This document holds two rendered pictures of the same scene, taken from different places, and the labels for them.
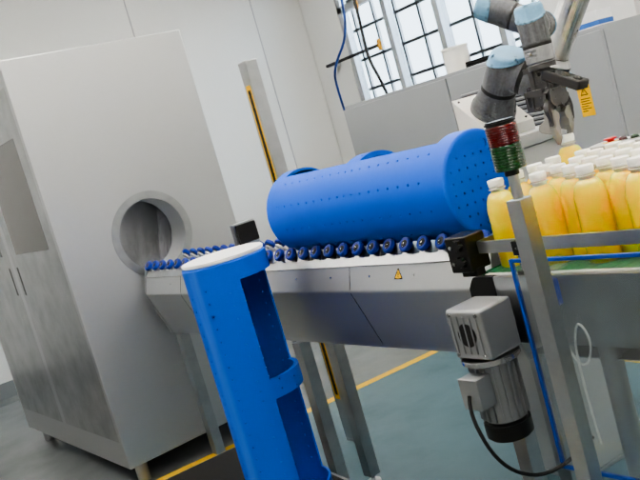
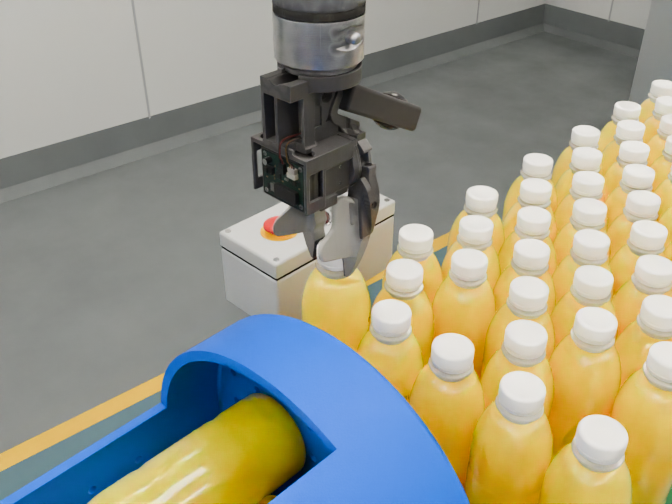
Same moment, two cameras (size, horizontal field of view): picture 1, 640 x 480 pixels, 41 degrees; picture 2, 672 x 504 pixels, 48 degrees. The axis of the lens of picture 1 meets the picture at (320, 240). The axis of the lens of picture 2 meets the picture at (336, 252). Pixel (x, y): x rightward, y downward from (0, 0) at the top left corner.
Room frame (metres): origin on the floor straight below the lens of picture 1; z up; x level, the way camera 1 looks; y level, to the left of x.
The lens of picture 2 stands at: (2.30, -0.07, 1.56)
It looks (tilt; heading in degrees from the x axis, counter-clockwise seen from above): 34 degrees down; 259
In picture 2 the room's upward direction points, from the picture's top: straight up
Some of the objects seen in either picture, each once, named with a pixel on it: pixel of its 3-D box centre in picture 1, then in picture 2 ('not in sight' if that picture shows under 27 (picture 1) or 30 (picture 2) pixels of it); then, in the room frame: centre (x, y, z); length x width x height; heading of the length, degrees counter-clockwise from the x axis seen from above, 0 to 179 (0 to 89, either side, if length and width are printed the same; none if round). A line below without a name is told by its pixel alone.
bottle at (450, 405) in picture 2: not in sight; (443, 433); (2.09, -0.56, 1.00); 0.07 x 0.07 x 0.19
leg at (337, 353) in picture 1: (352, 406); not in sight; (3.09, 0.05, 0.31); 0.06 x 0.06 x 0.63; 34
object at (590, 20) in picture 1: (582, 23); not in sight; (4.00, -1.46, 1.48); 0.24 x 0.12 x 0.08; 37
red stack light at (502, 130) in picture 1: (502, 134); not in sight; (1.66, -0.40, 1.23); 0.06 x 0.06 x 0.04
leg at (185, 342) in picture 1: (202, 396); not in sight; (3.82, 0.72, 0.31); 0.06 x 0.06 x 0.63; 34
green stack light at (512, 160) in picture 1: (508, 156); not in sight; (1.66, -0.40, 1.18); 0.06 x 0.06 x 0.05
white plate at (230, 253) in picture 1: (222, 255); not in sight; (2.77, 0.32, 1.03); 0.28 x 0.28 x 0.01
